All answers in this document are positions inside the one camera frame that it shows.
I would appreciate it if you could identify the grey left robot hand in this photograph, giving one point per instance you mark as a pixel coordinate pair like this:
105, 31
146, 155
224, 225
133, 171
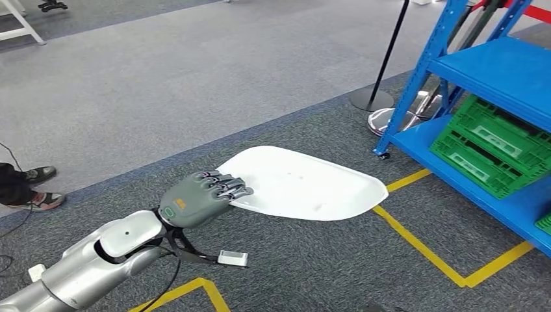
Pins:
193, 200

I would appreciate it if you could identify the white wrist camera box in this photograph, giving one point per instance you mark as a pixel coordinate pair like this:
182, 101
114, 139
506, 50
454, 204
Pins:
232, 258

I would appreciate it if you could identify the blue metal shelf rack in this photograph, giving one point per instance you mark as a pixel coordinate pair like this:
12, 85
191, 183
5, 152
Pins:
495, 69

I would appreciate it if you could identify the white curved plastic panel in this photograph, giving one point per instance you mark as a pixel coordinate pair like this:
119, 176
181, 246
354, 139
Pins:
301, 185

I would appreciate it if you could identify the black stanchion pole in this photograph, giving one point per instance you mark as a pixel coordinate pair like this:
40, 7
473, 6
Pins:
370, 101

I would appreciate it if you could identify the yellow floor tape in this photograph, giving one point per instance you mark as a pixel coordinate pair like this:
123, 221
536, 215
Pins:
413, 241
206, 286

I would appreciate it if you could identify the white frame table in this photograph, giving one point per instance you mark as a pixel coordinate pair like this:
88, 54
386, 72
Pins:
32, 32

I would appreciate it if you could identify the red barrier belt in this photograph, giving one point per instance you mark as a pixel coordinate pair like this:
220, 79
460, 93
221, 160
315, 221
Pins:
538, 13

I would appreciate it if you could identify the black camera bracket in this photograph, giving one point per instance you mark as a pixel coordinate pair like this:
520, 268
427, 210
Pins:
185, 249

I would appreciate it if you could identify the black office chair base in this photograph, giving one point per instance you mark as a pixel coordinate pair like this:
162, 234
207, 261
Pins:
51, 5

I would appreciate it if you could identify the white power adapter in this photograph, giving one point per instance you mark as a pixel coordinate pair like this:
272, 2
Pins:
36, 272

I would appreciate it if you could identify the person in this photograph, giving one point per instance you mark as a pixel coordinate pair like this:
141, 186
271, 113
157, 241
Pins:
13, 189

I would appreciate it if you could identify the green plastic crate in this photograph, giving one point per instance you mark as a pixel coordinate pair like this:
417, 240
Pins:
473, 116
544, 225
447, 150

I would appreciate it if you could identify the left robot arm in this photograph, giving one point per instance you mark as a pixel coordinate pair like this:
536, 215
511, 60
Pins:
86, 271

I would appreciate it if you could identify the chrome stanchion post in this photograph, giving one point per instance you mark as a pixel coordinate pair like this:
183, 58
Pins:
430, 103
387, 122

